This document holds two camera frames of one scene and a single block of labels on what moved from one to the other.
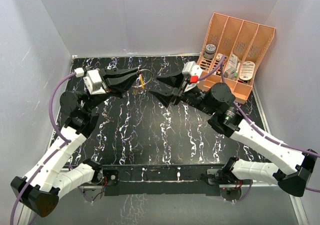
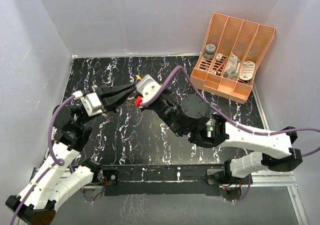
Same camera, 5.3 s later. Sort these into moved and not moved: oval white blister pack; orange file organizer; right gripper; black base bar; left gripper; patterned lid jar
Moved: left gripper; right gripper
Not moved: orange file organizer; patterned lid jar; oval white blister pack; black base bar
